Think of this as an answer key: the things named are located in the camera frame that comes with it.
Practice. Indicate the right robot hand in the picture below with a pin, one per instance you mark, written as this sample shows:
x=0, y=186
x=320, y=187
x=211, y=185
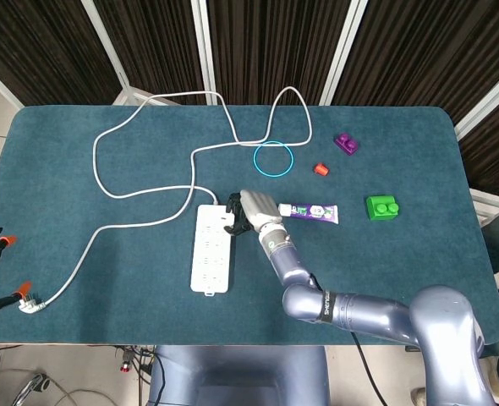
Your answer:
x=260, y=209

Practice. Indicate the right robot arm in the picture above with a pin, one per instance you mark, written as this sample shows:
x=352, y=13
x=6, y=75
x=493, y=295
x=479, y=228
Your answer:
x=359, y=308

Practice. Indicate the white power strip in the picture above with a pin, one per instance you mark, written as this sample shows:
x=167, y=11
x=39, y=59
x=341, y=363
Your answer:
x=209, y=254

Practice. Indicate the purple toothpaste tube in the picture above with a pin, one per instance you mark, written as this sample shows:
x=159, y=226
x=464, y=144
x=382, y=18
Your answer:
x=313, y=212

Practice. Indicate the small orange cap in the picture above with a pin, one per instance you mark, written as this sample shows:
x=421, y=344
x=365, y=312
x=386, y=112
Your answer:
x=321, y=168

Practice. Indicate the purple building block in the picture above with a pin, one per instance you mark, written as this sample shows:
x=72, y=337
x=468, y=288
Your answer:
x=347, y=146

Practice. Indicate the green building block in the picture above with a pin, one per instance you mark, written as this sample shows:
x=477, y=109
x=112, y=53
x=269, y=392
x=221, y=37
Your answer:
x=382, y=208

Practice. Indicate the teal table mat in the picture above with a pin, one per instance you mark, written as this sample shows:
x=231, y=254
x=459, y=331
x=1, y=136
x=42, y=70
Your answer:
x=127, y=296

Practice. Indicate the red button device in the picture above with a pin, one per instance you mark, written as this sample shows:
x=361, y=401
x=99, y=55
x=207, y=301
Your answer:
x=126, y=363

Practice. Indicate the blue-grey robot torso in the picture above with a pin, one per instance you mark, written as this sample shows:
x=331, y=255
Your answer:
x=232, y=372

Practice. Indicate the white partition frame post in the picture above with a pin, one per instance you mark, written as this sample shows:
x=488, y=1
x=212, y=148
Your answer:
x=486, y=101
x=344, y=42
x=0, y=84
x=203, y=42
x=105, y=42

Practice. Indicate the white metal frame stand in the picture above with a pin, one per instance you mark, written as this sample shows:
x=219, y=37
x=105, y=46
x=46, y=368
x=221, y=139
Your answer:
x=486, y=207

